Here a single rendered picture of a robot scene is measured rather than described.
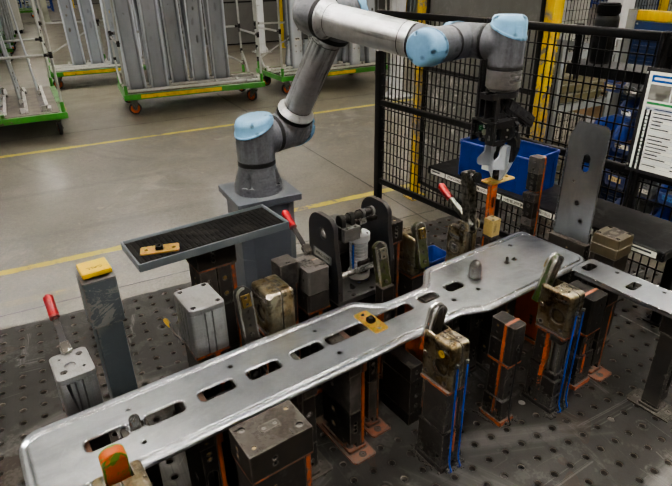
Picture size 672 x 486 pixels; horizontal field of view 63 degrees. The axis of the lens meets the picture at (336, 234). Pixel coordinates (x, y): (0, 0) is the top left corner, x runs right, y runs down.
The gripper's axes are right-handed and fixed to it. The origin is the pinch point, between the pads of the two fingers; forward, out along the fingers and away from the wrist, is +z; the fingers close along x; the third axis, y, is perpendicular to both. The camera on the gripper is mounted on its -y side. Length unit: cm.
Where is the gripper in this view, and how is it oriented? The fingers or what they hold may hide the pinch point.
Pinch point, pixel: (498, 172)
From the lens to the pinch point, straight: 137.7
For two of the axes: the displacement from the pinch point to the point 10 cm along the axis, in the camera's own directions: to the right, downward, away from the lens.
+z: 0.2, 9.0, 4.4
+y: -8.3, 2.6, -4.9
